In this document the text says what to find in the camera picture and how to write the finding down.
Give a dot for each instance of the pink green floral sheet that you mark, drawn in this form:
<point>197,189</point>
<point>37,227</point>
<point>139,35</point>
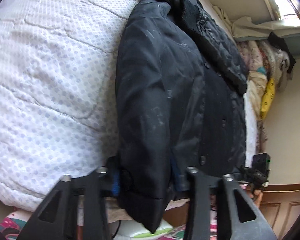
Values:
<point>12,223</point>

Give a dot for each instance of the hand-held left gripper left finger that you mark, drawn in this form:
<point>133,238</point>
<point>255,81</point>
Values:
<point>115,182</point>

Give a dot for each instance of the cream blanket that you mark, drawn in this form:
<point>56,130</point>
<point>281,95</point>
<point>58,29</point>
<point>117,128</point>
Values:
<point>256,92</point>

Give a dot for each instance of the person's right hand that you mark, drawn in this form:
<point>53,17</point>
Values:
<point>255,196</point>

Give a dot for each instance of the brown wooden panel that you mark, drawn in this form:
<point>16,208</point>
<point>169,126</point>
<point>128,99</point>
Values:
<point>285,210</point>

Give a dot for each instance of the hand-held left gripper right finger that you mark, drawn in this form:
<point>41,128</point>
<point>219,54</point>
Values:
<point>198,192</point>

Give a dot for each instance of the bed with white quilted cover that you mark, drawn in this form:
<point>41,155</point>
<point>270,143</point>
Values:
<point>52,80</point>

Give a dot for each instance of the black cloth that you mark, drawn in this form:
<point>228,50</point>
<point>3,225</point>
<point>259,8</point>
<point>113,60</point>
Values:
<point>280,43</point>

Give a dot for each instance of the pink floral blanket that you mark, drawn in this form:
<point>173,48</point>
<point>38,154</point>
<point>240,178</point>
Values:
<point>251,55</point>

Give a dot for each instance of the black padded coat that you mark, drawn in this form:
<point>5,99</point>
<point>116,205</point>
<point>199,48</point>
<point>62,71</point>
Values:
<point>165,100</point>

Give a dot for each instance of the pinkish brown cloth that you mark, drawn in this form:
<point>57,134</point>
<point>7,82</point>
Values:
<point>262,135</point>

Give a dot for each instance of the yellow patterned pillow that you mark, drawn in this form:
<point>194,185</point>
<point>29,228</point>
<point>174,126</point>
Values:
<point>268,100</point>

